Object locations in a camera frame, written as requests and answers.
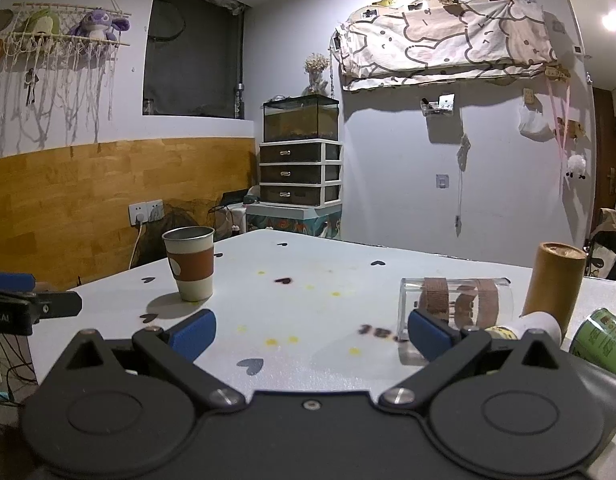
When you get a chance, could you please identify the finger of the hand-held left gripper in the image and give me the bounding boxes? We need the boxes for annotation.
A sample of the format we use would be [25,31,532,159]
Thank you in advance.
[28,290,83,321]
[0,270,37,294]

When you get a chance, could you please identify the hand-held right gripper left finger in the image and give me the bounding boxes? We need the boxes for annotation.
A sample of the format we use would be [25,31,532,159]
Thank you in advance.
[66,308,247,409]

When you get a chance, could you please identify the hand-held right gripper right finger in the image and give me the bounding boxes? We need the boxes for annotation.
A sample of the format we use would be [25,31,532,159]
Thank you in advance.
[378,308,570,408]

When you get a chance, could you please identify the clear glass cup brown bands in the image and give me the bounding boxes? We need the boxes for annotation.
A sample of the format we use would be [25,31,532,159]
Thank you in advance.
[397,277,515,346]

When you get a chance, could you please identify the paper cup with brown sleeve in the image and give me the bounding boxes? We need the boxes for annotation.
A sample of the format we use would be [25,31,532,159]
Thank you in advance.
[161,226,216,303]

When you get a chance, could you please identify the white plastic bottle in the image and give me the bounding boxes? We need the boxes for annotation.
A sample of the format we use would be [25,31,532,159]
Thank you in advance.
[485,311,563,347]

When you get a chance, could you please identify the dark mesh bag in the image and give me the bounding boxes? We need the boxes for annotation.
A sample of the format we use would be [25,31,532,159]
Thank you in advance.
[138,206,211,266]

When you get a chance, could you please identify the brown cardboard tube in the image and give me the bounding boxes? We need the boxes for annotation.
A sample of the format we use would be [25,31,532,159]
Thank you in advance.
[522,242,587,339]

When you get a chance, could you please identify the colourful printed cabinet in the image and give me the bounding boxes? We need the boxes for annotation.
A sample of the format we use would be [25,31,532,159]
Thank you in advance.
[244,202,343,241]

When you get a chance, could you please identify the green labelled can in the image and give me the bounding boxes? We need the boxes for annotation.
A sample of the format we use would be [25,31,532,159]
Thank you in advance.
[568,301,616,378]

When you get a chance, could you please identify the white drawer unit dark drawers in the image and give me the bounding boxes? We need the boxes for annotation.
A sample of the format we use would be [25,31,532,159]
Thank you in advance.
[258,140,343,207]

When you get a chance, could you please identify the white tote bag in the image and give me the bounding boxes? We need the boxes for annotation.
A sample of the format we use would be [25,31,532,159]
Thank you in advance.
[586,207,616,280]

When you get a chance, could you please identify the white sheep plush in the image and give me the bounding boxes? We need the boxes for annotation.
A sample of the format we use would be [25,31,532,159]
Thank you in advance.
[564,154,589,181]

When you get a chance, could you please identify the white macrame hanging net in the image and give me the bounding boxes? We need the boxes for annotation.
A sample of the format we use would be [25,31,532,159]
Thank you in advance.
[0,0,133,146]

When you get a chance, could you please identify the white plastic bag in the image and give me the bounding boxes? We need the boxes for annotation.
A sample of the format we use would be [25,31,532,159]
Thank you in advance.
[518,101,558,142]

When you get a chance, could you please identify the glass fish tank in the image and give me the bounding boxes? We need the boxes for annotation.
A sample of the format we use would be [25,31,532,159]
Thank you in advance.
[262,93,340,143]

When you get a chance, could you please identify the green plush toy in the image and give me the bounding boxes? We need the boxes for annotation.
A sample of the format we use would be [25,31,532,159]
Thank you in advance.
[24,8,63,52]

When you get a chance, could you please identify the purple plush toy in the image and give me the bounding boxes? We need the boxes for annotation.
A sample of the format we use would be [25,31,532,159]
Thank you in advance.
[70,7,131,41]

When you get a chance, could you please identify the dried flowers in vase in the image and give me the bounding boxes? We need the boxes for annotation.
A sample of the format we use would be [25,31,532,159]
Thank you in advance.
[303,53,331,95]

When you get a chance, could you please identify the dark covered window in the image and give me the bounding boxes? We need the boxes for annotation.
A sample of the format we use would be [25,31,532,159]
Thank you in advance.
[142,0,249,121]

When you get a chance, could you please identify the cartoon printed cloth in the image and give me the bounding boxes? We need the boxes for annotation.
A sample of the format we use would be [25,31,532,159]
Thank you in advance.
[332,0,559,92]

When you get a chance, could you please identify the black cables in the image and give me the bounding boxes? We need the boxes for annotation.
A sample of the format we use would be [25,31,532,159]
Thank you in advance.
[0,331,38,406]

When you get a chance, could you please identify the white power cable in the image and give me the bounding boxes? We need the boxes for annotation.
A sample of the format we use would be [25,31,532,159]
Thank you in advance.
[128,220,144,270]

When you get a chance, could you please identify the white wall sockets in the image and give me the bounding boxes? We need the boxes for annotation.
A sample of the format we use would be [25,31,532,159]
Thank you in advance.
[128,200,165,226]

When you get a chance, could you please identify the clear wall holder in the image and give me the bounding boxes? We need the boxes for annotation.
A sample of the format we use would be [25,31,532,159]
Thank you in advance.
[420,93,456,117]

